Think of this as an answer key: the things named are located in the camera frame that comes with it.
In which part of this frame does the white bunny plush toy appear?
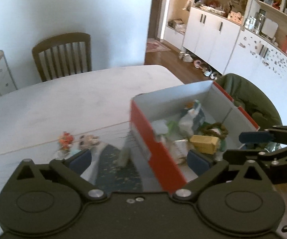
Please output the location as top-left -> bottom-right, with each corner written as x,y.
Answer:
79,135 -> 100,150

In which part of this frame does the green plastic item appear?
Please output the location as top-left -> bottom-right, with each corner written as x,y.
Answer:
166,120 -> 180,135

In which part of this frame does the white cabinet wall unit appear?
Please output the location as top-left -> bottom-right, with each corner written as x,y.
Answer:
165,0 -> 287,125

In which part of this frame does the dark green jacket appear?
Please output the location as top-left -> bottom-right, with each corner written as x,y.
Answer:
216,73 -> 282,129

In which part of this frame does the red patterned doormat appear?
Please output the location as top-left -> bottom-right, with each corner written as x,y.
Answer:
146,40 -> 170,53

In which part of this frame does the yellow small carton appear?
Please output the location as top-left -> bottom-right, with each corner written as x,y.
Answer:
190,135 -> 220,155

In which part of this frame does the teal oval plastic case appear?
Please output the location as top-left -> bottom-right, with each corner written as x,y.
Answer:
69,149 -> 80,157

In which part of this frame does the red dragon keychain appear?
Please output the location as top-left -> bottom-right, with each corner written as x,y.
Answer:
58,132 -> 74,152

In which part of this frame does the brown braided wreath ring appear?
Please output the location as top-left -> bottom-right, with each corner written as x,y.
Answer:
198,122 -> 229,141

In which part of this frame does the red and white cardboard box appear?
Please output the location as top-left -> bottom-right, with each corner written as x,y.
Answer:
130,81 -> 259,193

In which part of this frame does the silver foil packet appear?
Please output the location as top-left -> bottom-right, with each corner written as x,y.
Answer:
174,139 -> 195,159

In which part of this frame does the dark wooden chair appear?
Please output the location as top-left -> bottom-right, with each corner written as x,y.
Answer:
32,32 -> 92,82

